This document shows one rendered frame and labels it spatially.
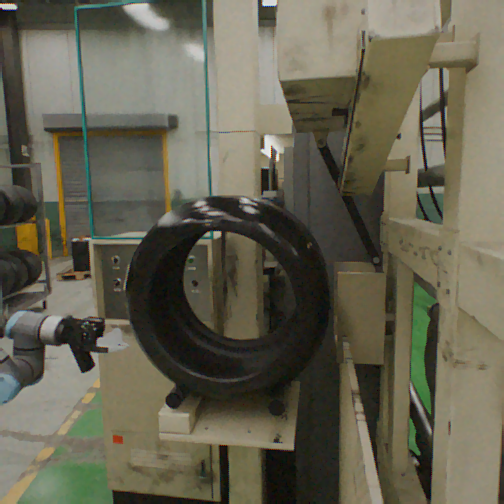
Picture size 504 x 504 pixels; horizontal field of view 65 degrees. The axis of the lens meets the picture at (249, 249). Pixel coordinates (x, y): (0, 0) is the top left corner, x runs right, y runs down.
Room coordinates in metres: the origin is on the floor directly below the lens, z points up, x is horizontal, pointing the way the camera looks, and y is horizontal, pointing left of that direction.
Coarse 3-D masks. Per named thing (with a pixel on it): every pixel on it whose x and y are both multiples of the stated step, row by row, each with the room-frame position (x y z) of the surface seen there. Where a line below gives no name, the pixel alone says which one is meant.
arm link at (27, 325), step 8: (16, 312) 1.20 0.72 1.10; (24, 312) 1.20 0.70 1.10; (32, 312) 1.20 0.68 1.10; (8, 320) 1.17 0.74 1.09; (16, 320) 1.16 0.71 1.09; (24, 320) 1.16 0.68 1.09; (32, 320) 1.16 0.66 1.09; (40, 320) 1.16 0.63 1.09; (8, 328) 1.16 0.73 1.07; (16, 328) 1.16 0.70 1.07; (24, 328) 1.15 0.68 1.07; (32, 328) 1.15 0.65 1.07; (40, 328) 1.15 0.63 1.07; (8, 336) 1.17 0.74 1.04; (16, 336) 1.16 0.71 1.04; (24, 336) 1.15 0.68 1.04; (32, 336) 1.15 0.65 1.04; (16, 344) 1.16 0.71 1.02; (24, 344) 1.15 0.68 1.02; (32, 344) 1.16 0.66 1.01; (40, 344) 1.18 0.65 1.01
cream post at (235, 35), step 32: (224, 0) 1.36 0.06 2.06; (256, 0) 1.44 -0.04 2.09; (224, 32) 1.36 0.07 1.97; (256, 32) 1.42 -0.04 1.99; (224, 64) 1.36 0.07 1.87; (256, 64) 1.41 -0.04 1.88; (224, 96) 1.36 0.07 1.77; (256, 96) 1.39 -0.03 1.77; (224, 128) 1.36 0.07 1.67; (256, 128) 1.38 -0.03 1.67; (224, 160) 1.36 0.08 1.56; (256, 160) 1.36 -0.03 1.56; (224, 192) 1.36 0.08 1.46; (256, 192) 1.35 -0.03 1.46; (224, 256) 1.36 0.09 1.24; (256, 256) 1.35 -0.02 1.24; (224, 288) 1.36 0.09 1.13; (256, 288) 1.35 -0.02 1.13; (224, 320) 1.37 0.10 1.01; (256, 320) 1.35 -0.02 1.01; (256, 448) 1.35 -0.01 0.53; (256, 480) 1.35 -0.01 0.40
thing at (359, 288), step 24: (336, 264) 1.42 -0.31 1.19; (360, 264) 1.40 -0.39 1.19; (336, 288) 1.42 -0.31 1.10; (360, 288) 1.22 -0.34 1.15; (384, 288) 1.21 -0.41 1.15; (336, 312) 1.42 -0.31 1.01; (360, 312) 1.22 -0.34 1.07; (384, 312) 1.21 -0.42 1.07; (336, 336) 1.40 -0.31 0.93; (360, 336) 1.22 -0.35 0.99; (384, 336) 1.21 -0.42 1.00; (360, 360) 1.22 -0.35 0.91
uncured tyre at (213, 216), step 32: (160, 224) 1.03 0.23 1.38; (192, 224) 0.99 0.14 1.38; (224, 224) 0.97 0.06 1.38; (256, 224) 0.96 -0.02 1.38; (288, 224) 0.98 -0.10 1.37; (160, 256) 1.00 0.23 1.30; (288, 256) 0.95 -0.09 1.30; (320, 256) 1.00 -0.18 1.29; (128, 288) 1.04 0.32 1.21; (160, 288) 1.26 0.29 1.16; (320, 288) 0.96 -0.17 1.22; (160, 320) 1.21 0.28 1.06; (192, 320) 1.27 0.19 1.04; (288, 320) 1.22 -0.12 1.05; (320, 320) 0.96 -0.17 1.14; (160, 352) 1.00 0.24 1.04; (192, 352) 1.22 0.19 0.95; (224, 352) 1.25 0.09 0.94; (256, 352) 1.23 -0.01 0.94; (288, 352) 0.95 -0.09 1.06; (192, 384) 0.99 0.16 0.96; (224, 384) 0.98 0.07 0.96; (256, 384) 0.96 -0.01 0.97
